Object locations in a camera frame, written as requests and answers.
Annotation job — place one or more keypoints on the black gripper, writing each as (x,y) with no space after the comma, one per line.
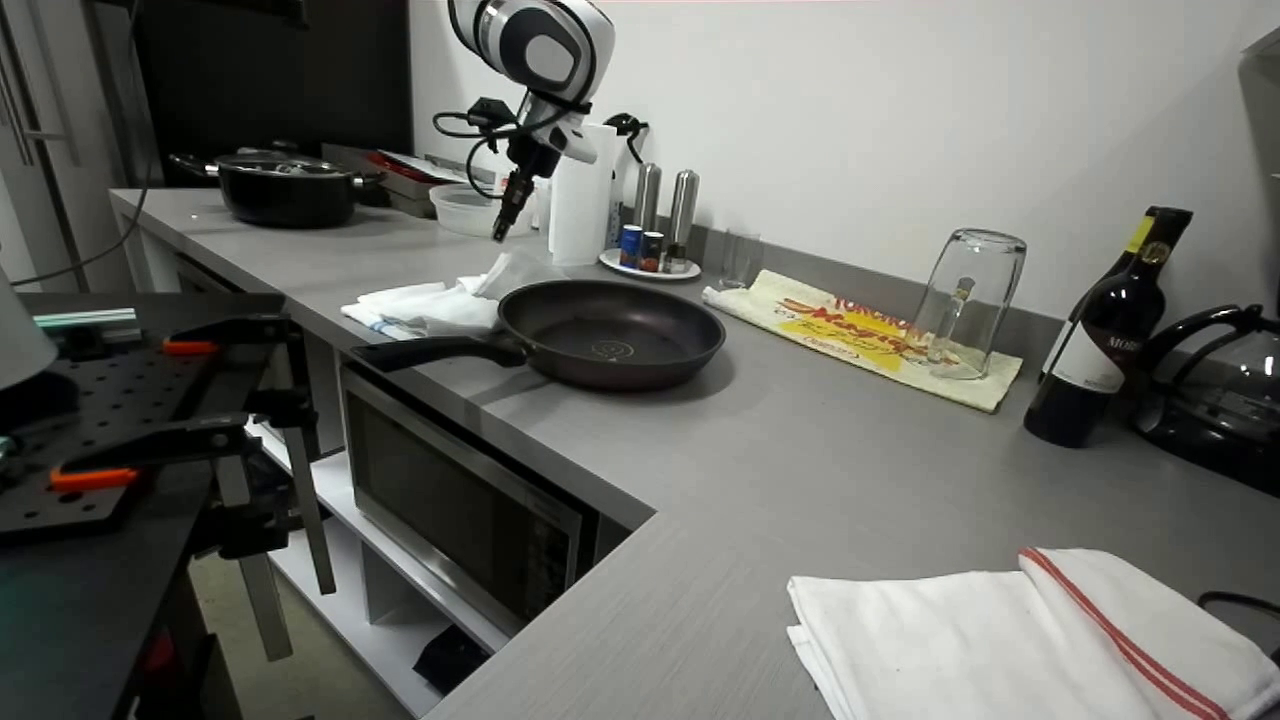
(532,155)

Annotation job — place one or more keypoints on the white blue-striped towel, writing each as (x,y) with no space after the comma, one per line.
(423,309)
(506,274)

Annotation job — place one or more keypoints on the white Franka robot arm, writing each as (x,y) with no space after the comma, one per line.
(556,54)

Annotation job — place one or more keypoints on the white paper towel roll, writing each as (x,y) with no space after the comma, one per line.
(582,196)

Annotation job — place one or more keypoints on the folded white blue-striped towel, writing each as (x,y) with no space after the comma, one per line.
(423,309)

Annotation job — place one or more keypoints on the dark nonstick frying pan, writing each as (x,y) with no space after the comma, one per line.
(587,333)

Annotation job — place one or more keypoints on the yellow red printed tea towel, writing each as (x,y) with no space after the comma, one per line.
(863,337)

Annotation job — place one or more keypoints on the white red-striped towel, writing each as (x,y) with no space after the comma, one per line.
(1069,635)

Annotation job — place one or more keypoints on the white plate with items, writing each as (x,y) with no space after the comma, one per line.
(647,255)

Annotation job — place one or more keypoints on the steel salt pepper mills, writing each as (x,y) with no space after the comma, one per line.
(665,200)

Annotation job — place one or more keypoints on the black cooking pot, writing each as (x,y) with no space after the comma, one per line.
(282,191)

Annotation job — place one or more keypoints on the built-in microwave oven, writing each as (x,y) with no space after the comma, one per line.
(493,532)

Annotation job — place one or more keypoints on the black perforated clamp stand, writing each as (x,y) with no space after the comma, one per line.
(131,459)

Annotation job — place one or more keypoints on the upturned clear glass jar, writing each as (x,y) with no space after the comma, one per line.
(966,302)

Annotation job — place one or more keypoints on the dark wine bottle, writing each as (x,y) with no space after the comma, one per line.
(1102,333)

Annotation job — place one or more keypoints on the black coffee maker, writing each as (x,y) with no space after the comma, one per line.
(1211,386)

